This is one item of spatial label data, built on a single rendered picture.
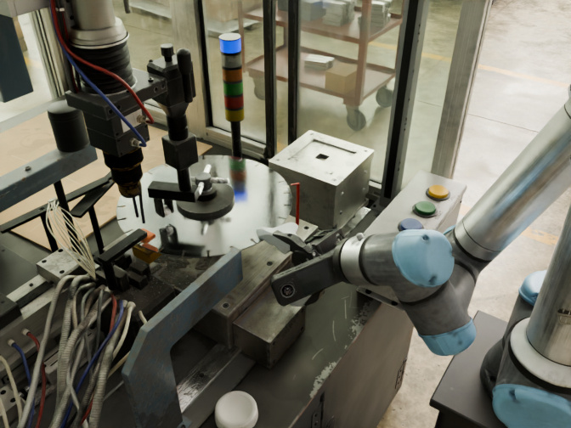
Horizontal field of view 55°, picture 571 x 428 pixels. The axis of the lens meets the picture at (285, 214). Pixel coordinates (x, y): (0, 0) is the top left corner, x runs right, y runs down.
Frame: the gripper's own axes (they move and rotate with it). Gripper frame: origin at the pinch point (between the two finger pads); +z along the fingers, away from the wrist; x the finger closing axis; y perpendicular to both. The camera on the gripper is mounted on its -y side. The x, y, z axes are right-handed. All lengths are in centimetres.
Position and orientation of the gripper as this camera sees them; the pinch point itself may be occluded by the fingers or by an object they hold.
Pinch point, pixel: (270, 269)
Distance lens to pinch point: 98.3
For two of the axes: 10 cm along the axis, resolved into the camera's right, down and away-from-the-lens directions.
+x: -4.0, -9.0, -1.9
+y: 7.0, -4.3, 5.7
